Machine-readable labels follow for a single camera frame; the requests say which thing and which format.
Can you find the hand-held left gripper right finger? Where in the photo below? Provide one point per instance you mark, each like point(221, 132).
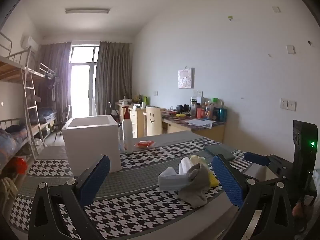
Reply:
point(228, 180)

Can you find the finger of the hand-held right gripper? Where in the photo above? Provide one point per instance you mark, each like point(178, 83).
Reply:
point(255, 158)

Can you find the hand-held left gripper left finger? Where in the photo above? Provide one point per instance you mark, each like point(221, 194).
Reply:
point(96, 177)

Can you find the yellow cloth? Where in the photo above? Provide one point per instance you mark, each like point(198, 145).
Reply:
point(213, 180)

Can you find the grey sock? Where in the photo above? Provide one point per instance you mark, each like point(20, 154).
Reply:
point(197, 190)

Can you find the white foam box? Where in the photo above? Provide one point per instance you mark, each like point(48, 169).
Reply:
point(87, 142)

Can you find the pale green plastic packet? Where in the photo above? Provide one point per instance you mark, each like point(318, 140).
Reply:
point(197, 159)

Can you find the white towel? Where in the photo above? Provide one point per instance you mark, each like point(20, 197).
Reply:
point(186, 165)

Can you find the white tissue pack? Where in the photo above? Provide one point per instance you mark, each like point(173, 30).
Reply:
point(172, 181)

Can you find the person's right hand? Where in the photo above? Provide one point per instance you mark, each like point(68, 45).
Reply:
point(297, 208)

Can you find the blue clear bottle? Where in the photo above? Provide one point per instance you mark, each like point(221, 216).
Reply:
point(121, 148)

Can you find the houndstooth table mat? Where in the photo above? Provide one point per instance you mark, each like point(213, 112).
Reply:
point(140, 187)

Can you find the white pump bottle red top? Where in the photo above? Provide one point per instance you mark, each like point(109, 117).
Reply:
point(127, 135)

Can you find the cluster of toiletry bottles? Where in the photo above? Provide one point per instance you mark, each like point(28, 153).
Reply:
point(220, 113)

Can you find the red snack packet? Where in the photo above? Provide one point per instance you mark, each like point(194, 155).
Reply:
point(143, 144)

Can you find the white printed papers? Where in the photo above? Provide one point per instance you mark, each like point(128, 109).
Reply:
point(200, 123)

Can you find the wooden desk with drawers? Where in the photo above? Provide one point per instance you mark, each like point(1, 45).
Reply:
point(133, 122)

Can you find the black folding chair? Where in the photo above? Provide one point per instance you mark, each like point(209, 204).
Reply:
point(67, 109)

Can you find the wooden chair with smiley face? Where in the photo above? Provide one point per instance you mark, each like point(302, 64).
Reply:
point(152, 125)

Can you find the red plastic bag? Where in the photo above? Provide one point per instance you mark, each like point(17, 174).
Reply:
point(18, 165)

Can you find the yellow desk item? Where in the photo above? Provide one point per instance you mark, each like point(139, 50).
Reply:
point(180, 115)

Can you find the dark blue bedding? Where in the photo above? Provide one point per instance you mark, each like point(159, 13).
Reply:
point(46, 113)

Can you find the black headphones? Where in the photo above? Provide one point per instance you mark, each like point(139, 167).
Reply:
point(182, 108)

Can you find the beige cloth bundle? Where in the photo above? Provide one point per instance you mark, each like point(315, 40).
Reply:
point(6, 187)

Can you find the green paper bag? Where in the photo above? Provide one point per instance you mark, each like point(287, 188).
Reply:
point(145, 100)

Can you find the glass balcony door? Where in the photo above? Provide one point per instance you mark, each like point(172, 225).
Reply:
point(80, 85)

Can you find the blue patterned quilt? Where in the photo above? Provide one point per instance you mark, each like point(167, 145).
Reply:
point(6, 145)

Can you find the brown curtain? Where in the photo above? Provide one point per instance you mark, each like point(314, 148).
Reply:
point(55, 62)
point(112, 75)

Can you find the dark hanging clothes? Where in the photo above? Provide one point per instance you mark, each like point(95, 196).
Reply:
point(52, 82)

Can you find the metal bunk ladder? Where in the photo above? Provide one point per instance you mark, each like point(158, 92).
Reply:
point(29, 88)

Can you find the small metal bunk bed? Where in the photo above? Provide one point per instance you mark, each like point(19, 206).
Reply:
point(45, 73)

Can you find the large metal bunk bed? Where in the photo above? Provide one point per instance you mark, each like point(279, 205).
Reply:
point(10, 71)

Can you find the white air conditioner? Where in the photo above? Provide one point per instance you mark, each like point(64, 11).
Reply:
point(30, 43)

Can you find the ceiling tube light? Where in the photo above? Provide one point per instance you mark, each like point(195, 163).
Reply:
point(87, 10)

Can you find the white wall plate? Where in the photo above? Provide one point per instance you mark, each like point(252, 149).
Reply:
point(276, 9)
point(290, 49)

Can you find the pink wall poster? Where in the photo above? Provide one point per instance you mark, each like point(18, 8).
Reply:
point(185, 78)

